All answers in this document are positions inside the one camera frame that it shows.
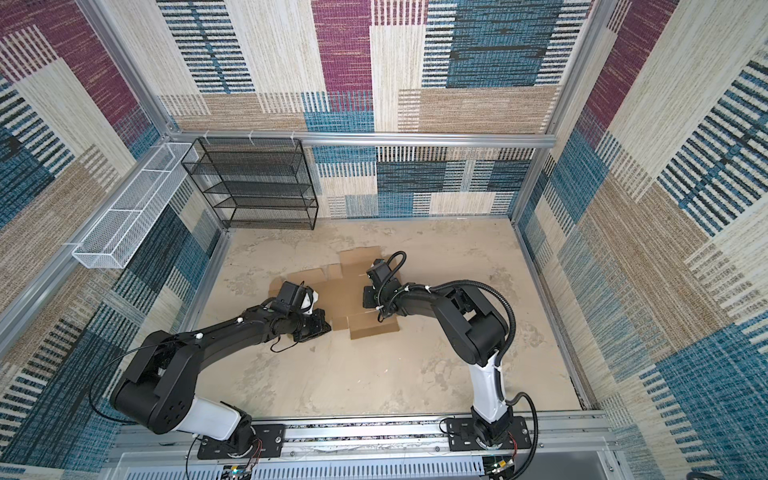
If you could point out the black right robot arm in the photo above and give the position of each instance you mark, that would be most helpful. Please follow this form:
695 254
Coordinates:
480 326

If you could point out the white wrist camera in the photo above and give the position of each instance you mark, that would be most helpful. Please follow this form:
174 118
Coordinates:
379 273
294 299

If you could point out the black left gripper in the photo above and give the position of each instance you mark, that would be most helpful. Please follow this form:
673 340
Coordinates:
320 322

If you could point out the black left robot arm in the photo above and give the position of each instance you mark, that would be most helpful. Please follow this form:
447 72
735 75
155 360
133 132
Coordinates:
158 388

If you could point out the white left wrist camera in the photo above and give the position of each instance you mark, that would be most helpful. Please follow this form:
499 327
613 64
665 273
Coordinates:
294 299

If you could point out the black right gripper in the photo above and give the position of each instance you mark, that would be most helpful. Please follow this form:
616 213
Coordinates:
368 301

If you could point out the black wire mesh shelf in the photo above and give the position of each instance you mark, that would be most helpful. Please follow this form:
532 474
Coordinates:
262 183

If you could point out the brown cardboard box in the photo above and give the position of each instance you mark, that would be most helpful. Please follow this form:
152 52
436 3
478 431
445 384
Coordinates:
340 287

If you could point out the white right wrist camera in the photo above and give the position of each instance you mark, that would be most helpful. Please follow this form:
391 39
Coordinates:
379 273

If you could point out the aluminium front mounting rail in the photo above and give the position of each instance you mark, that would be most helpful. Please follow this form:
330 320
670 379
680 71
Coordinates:
555 445

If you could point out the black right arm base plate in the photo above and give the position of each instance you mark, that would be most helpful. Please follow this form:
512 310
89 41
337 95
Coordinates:
473 434

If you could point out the white wire mesh basket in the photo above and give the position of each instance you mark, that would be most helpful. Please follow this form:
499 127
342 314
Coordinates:
119 232

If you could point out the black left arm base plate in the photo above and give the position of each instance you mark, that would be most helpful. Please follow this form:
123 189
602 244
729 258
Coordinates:
259 440

